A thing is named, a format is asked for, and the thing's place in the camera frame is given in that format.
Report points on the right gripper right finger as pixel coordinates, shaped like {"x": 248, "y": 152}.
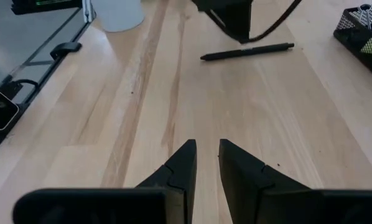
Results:
{"x": 248, "y": 189}

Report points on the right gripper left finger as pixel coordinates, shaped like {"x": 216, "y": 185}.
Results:
{"x": 173, "y": 193}

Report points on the large black binder clip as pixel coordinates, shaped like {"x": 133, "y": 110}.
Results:
{"x": 365, "y": 15}

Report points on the black mesh desk organizer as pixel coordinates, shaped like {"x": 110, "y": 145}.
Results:
{"x": 354, "y": 37}

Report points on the black pen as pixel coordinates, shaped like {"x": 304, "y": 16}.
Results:
{"x": 245, "y": 52}

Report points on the white plant pot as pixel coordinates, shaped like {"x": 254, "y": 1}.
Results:
{"x": 119, "y": 15}

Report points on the white metal bar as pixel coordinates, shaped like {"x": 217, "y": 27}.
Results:
{"x": 88, "y": 11}

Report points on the black table edge clamp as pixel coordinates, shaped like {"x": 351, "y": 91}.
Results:
{"x": 64, "y": 49}

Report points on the black screen with green light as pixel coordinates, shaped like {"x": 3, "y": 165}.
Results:
{"x": 43, "y": 5}

